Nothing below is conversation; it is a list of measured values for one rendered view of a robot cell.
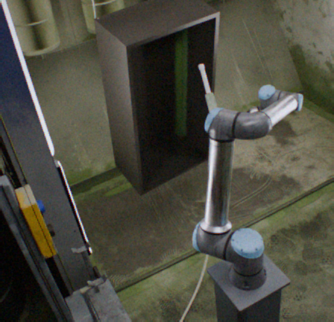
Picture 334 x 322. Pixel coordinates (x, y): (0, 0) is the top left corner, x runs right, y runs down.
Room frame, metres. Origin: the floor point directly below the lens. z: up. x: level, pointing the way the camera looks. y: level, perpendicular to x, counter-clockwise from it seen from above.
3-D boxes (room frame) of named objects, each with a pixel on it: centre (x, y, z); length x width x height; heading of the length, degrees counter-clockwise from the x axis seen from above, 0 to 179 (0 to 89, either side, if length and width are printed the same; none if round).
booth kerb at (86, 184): (3.35, -0.26, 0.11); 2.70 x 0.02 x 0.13; 112
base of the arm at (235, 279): (1.36, -0.31, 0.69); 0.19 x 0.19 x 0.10
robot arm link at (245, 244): (1.36, -0.31, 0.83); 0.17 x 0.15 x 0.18; 54
